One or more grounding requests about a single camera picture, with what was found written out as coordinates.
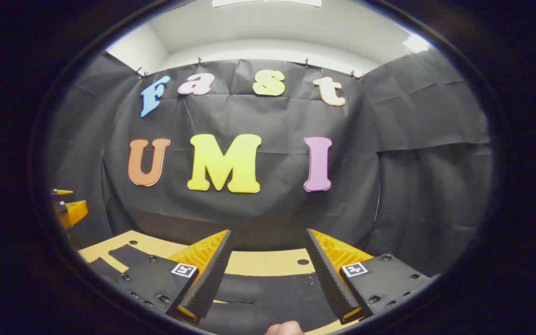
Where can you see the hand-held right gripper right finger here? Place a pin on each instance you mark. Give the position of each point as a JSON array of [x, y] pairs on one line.
[[328, 274]]

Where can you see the small ceiling light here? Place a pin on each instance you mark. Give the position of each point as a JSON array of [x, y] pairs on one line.
[[416, 43]]

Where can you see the long ceiling light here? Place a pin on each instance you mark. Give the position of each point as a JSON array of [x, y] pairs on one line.
[[268, 2]]

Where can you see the black backdrop cloth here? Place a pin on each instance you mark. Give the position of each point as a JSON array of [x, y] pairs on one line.
[[268, 116]]

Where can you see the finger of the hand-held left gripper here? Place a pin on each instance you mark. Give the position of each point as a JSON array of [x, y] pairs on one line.
[[75, 211], [63, 191]]

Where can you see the small backdrop clip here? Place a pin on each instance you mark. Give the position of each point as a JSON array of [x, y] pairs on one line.
[[356, 74], [139, 72], [306, 62], [198, 61]]

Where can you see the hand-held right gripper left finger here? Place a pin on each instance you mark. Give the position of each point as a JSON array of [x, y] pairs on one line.
[[212, 274]]

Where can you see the dark jeans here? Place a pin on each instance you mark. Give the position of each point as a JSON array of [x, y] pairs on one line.
[[268, 298]]

